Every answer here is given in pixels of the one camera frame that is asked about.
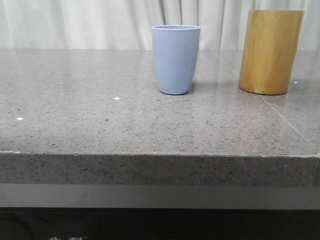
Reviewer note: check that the white curtain backdrop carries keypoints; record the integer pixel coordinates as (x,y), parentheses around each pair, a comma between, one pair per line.
(126,24)

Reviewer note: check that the bamboo wooden cylinder holder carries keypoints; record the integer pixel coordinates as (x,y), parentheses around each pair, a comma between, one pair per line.
(269,51)

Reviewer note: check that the blue plastic cup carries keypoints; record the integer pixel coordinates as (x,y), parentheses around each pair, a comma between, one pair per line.
(175,49)

